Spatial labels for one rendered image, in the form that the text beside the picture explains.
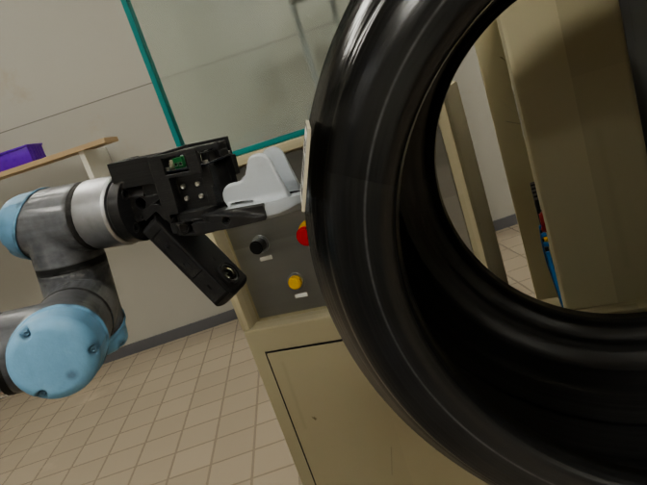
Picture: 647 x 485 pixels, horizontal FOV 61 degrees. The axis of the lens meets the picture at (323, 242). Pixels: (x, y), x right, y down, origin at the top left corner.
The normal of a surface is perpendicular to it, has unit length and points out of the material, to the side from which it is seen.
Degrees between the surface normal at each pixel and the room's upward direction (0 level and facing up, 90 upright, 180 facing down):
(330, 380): 90
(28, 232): 86
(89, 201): 62
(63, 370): 90
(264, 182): 91
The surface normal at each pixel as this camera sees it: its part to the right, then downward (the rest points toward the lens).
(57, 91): 0.08, 0.21
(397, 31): -0.43, 0.21
